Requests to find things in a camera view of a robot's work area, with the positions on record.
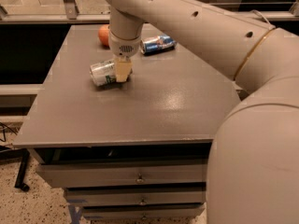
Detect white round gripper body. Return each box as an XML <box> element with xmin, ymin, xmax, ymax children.
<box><xmin>108</xmin><ymin>32</ymin><xmax>141</xmax><ymax>57</ymax></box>

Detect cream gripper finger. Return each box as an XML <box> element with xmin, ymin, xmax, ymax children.
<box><xmin>115</xmin><ymin>57</ymin><xmax>132</xmax><ymax>82</ymax></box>

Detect silver green 7up can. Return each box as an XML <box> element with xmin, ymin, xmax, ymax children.
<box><xmin>90</xmin><ymin>59</ymin><xmax>117</xmax><ymax>87</ymax></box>

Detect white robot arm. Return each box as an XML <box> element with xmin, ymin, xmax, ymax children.
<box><xmin>106</xmin><ymin>0</ymin><xmax>299</xmax><ymax>224</ymax></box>

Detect blue silver Red Bull can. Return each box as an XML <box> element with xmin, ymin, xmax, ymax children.
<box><xmin>140</xmin><ymin>35</ymin><xmax>177</xmax><ymax>55</ymax></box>

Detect red apple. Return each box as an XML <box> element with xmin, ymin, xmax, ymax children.
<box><xmin>98</xmin><ymin>24</ymin><xmax>109</xmax><ymax>47</ymax></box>

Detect grey drawer cabinet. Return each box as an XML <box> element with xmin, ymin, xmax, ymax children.
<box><xmin>12</xmin><ymin>22</ymin><xmax>242</xmax><ymax>224</ymax></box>

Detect top grey drawer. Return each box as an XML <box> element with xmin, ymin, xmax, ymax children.
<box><xmin>36</xmin><ymin>159</ymin><xmax>206</xmax><ymax>188</ymax></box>

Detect grey drawer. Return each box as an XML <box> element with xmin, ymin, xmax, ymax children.
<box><xmin>36</xmin><ymin>159</ymin><xmax>206</xmax><ymax>188</ymax></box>
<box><xmin>64</xmin><ymin>183</ymin><xmax>206</xmax><ymax>206</ymax></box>
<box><xmin>82</xmin><ymin>203</ymin><xmax>205</xmax><ymax>220</ymax></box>

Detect middle grey drawer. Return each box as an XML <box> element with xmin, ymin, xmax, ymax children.
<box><xmin>64</xmin><ymin>183</ymin><xmax>206</xmax><ymax>206</ymax></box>

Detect black chair leg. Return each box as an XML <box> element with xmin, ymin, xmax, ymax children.
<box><xmin>0</xmin><ymin>147</ymin><xmax>30</xmax><ymax>192</ymax></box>

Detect bottom grey drawer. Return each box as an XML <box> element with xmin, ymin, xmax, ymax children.
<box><xmin>82</xmin><ymin>203</ymin><xmax>205</xmax><ymax>220</ymax></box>

